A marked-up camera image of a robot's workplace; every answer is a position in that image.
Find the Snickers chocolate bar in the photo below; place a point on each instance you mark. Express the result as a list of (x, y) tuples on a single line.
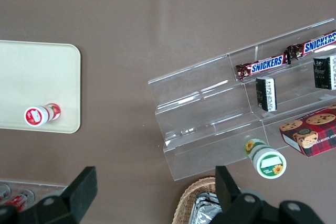
[(315, 45), (265, 64)]

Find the silver foil container stack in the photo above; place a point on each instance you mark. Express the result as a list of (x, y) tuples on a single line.
[(204, 209)]

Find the cream plastic tray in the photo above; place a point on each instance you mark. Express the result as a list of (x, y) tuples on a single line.
[(36, 82)]

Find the oval light wicker basket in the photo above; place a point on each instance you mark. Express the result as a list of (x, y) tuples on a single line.
[(191, 195)]

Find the green sunflower yogurt cup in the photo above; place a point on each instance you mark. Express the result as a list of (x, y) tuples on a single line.
[(265, 159)]

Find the small black snack box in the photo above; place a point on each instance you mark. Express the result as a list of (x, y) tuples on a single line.
[(325, 72), (266, 94)]

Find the red yogurt cup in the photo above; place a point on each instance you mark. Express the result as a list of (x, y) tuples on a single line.
[(39, 113)]

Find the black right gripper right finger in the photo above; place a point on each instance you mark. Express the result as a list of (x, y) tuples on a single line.
[(227, 190)]

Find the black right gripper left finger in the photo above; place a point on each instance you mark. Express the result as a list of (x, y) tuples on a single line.
[(78, 192)]

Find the clear acrylic stepped shelf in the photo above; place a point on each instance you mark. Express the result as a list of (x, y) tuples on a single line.
[(210, 119)]

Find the red plaid cookie box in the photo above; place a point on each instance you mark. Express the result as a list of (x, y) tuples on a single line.
[(312, 129)]

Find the clear acrylic bottle rack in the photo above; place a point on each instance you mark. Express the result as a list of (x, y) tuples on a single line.
[(31, 186)]

